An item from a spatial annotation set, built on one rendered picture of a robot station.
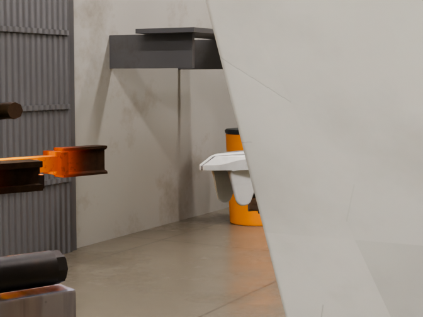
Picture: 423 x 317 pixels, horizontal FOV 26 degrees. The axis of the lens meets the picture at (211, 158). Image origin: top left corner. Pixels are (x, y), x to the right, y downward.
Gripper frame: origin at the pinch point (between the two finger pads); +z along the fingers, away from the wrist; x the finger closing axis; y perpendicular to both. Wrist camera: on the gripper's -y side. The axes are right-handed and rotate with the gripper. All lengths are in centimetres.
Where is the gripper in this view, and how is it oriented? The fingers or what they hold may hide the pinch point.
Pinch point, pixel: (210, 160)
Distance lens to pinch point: 106.8
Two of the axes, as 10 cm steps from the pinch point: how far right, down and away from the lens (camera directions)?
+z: -7.9, 0.6, -6.1
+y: 0.0, 10.0, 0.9
